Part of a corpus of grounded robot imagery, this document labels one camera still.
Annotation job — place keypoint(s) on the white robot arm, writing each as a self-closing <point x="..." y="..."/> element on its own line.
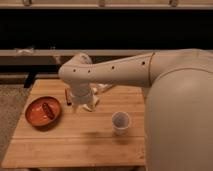
<point x="178" y="117"/>

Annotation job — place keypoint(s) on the grey metal rail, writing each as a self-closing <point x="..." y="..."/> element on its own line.
<point x="53" y="56"/>

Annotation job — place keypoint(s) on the orange ceramic bowl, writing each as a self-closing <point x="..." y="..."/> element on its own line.
<point x="35" y="115"/>

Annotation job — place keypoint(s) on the brown snack bar in bowl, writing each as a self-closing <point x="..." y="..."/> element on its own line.
<point x="48" y="111"/>

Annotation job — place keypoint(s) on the dark chocolate bar packet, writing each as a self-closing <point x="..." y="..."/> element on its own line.
<point x="67" y="95"/>

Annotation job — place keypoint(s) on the white plastic bottle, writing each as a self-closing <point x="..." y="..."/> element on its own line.
<point x="101" y="88"/>

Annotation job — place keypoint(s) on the white sponge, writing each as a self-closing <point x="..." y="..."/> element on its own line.
<point x="91" y="105"/>

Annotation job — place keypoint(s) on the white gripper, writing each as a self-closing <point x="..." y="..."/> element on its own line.
<point x="80" y="94"/>

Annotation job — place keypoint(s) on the white paper cup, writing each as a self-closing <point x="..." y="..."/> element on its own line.
<point x="120" y="122"/>

